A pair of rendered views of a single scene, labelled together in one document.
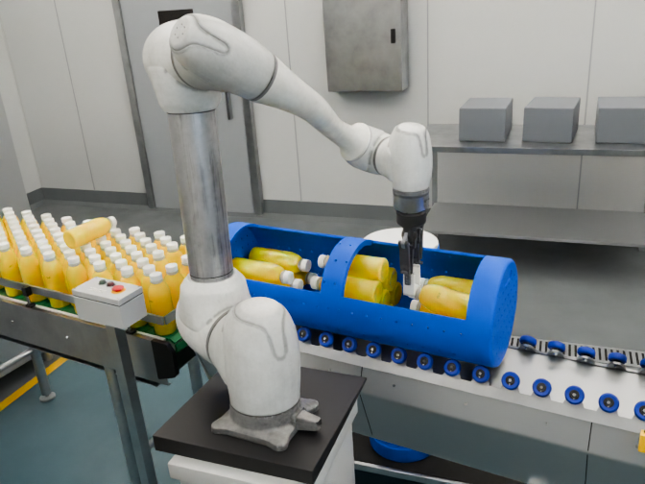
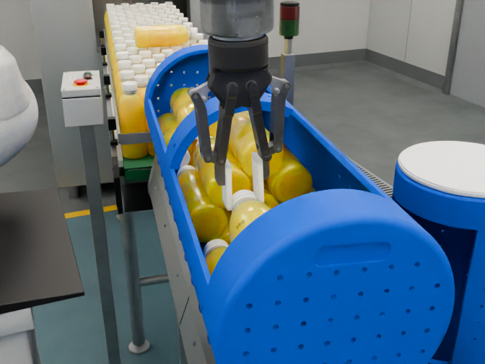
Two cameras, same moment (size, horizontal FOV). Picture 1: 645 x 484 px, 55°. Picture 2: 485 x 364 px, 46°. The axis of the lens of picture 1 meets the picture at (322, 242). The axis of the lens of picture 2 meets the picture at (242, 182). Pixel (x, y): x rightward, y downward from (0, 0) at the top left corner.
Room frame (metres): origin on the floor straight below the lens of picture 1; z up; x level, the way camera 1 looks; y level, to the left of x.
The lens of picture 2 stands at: (0.98, -0.75, 1.51)
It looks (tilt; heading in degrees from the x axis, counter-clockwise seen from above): 25 degrees down; 46
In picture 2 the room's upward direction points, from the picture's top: straight up
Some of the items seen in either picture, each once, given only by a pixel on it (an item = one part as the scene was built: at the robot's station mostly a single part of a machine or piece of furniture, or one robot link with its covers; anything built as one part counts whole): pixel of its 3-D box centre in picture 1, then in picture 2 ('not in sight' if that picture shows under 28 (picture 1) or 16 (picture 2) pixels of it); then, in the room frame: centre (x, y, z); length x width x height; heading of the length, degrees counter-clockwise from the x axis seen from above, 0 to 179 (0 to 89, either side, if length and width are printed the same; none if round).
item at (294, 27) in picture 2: not in sight; (289, 27); (2.38, 0.49, 1.18); 0.06 x 0.06 x 0.05
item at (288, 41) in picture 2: not in sight; (289, 28); (2.38, 0.49, 1.18); 0.06 x 0.06 x 0.16
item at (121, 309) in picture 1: (109, 302); (83, 97); (1.73, 0.67, 1.05); 0.20 x 0.10 x 0.10; 60
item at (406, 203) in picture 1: (411, 198); (237, 11); (1.47, -0.23, 1.40); 0.09 x 0.09 x 0.06
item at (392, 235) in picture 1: (399, 243); (466, 166); (2.08, -0.28, 1.03); 0.28 x 0.28 x 0.01
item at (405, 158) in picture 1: (406, 155); not in sight; (1.48, -0.22, 1.51); 0.13 x 0.11 x 0.16; 34
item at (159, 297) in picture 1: (161, 304); (132, 122); (1.80, 0.53, 0.99); 0.07 x 0.07 x 0.19
